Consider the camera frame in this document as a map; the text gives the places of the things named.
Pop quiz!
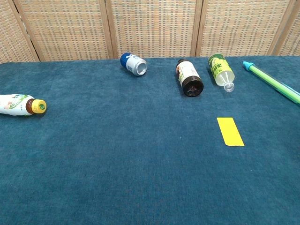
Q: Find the blue and white can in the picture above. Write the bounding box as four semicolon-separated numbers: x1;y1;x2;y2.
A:
120;52;147;77

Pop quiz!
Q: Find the green tube with teal cap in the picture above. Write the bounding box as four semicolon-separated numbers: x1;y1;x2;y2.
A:
242;61;300;105

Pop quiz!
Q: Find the blue table cloth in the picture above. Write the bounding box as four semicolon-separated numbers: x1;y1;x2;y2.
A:
0;55;300;225

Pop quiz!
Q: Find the green label plastic bottle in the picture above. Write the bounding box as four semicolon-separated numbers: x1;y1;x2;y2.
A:
208;53;236;93

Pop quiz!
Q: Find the white bottle with yellow cap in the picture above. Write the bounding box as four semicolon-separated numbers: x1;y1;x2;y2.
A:
0;94;47;117

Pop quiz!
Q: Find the dark brown glass bottle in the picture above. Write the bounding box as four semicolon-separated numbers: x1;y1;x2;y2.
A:
176;59;204;98

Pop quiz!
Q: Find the yellow paper card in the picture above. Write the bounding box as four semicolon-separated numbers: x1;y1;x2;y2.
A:
217;117;245;147

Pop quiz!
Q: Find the woven folding screen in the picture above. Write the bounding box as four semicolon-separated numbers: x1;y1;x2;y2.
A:
0;0;300;64

